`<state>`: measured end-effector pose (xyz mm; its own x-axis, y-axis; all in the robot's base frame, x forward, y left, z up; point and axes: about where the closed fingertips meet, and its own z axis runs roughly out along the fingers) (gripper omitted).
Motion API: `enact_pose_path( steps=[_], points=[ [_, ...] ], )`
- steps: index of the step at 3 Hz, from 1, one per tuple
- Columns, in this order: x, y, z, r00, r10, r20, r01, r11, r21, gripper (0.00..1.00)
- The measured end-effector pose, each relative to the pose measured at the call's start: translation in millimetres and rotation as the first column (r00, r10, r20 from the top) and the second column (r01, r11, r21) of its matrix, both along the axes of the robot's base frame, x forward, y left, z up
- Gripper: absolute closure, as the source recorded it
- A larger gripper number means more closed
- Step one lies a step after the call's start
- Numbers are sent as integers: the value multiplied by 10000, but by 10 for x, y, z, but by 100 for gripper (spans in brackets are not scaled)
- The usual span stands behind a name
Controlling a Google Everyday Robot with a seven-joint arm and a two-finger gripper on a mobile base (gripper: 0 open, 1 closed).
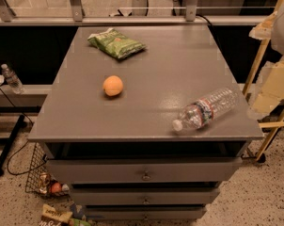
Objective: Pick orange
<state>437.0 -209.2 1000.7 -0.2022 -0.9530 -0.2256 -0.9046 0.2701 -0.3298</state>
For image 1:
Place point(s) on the orange fruit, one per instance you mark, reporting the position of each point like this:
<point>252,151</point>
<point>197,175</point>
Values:
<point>112,86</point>

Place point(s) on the clear plastic water bottle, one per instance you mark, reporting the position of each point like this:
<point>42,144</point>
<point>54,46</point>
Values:
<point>206,109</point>

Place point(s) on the grey drawer cabinet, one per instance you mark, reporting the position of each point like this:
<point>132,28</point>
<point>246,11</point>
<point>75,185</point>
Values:
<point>120,155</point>

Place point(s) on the green chip bag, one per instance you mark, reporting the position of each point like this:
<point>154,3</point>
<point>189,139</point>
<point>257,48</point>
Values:
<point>115,44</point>

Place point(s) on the small water bottle on ledge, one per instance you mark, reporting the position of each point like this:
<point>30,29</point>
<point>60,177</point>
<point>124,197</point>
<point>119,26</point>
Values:
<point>12,79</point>

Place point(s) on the snack bag on floor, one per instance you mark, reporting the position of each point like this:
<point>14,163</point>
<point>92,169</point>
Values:
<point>52,217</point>

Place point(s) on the black metal floor stand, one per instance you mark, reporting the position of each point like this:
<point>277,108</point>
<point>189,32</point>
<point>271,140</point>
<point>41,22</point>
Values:
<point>9,141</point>

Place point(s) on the black wire basket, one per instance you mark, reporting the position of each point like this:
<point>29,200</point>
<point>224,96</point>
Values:
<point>40,181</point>

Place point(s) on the wooden yellow ladder frame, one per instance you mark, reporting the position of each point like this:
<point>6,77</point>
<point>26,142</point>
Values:
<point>268,91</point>

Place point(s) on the metal railing frame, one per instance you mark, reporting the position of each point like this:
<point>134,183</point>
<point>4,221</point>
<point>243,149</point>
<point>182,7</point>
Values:
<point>89,12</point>

